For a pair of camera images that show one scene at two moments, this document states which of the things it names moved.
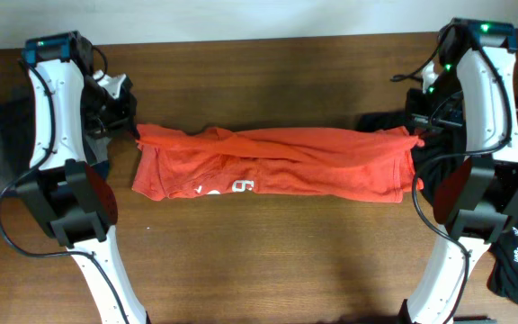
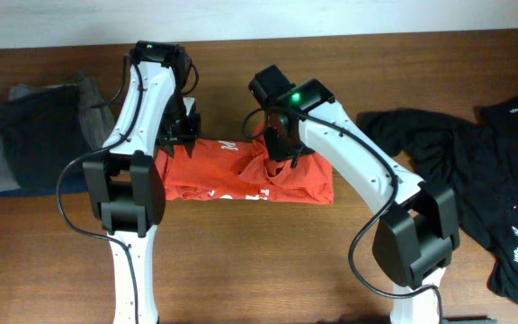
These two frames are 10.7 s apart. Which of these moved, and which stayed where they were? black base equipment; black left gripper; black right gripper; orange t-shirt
Moved: black right gripper; black left gripper; orange t-shirt
Stayed: black base equipment
